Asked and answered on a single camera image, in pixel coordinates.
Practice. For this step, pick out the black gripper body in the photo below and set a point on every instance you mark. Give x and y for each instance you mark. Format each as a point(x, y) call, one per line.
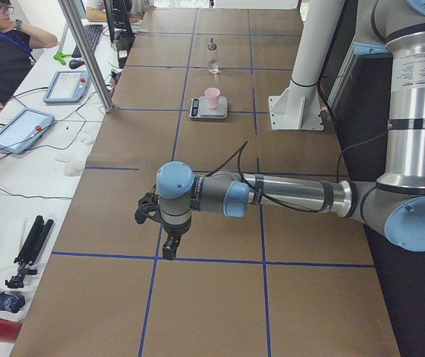
point(175, 233)

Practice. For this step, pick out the glass sauce bottle steel spout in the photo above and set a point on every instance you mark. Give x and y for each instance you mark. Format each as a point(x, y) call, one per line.
point(212, 53)

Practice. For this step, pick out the pink paper cup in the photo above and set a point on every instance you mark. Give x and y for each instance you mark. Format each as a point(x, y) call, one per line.
point(212, 97)

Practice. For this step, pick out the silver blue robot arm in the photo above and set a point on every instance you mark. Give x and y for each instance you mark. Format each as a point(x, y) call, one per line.
point(392, 205)

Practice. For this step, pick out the silver digital kitchen scale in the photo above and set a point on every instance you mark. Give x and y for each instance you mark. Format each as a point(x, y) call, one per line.
point(198, 109)

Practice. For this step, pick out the white crumpled tissue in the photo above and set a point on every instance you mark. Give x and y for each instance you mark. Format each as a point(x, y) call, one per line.
point(72, 165)

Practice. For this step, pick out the black folded tripod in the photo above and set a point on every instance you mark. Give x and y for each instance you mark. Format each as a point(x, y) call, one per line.
point(29, 253)

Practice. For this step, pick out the black keyboard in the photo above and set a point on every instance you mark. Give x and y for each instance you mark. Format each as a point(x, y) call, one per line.
point(93, 34)

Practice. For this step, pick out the far blue teach pendant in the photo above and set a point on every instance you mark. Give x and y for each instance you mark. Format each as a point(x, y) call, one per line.
point(67, 87)

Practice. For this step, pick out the blue teach pendant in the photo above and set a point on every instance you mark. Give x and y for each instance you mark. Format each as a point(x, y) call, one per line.
point(22, 131)
point(67, 87)

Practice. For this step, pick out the near blue teach pendant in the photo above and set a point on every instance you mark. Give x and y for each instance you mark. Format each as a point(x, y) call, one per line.
point(22, 131)

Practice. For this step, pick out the black computer mouse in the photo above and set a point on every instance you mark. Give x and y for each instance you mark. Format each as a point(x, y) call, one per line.
point(75, 63)

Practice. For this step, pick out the green plastic clamp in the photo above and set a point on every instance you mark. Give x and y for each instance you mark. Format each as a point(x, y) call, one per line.
point(61, 57)

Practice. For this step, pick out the person in black shirt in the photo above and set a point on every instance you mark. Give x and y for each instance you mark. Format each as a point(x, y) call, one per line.
point(17, 41)

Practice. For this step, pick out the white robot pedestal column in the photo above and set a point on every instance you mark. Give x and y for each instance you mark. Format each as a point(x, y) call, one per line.
point(298, 107)

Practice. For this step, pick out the aluminium frame post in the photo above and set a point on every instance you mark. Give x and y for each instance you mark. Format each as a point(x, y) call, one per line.
point(72, 17)

